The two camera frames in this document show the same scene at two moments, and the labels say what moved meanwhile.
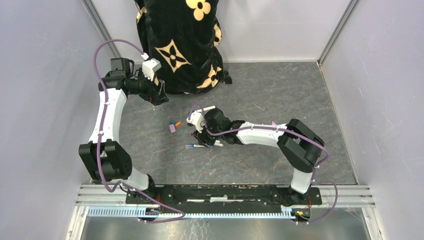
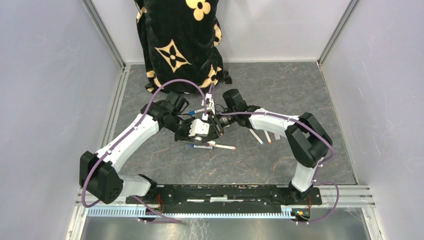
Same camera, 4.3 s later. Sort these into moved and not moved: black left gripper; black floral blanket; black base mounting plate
Moved: black left gripper
Not moved: black base mounting plate; black floral blanket
